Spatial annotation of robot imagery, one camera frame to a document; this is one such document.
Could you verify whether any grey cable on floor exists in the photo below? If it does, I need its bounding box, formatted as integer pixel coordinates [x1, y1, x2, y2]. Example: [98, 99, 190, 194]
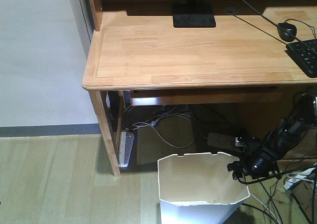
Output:
[123, 104, 199, 149]

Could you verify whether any light wooden desk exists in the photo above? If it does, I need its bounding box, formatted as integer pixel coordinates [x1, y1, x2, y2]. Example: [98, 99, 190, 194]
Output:
[82, 0, 317, 176]

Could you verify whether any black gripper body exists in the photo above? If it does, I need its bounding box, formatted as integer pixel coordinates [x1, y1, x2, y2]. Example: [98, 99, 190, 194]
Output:
[227, 147, 279, 180]

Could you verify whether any white plastic trash bin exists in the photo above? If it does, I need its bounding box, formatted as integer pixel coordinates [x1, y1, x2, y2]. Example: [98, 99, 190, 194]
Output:
[158, 152, 250, 224]

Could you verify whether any black keyboard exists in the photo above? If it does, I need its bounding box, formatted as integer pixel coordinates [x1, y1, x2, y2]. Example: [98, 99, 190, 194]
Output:
[286, 39, 317, 78]

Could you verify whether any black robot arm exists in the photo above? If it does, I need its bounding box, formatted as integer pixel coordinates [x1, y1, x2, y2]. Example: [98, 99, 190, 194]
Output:
[227, 92, 317, 181]

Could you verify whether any white power strip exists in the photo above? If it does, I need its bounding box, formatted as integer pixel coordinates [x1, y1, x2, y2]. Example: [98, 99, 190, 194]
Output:
[119, 131, 134, 168]

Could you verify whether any beige power strip under desk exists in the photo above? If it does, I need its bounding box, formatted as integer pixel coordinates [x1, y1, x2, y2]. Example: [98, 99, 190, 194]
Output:
[207, 132, 241, 152]

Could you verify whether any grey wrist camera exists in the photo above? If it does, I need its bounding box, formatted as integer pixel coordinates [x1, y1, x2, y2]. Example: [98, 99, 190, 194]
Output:
[235, 136, 261, 149]

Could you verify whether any black monitor stand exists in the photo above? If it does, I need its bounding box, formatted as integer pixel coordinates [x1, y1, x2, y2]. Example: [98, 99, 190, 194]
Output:
[172, 0, 216, 28]

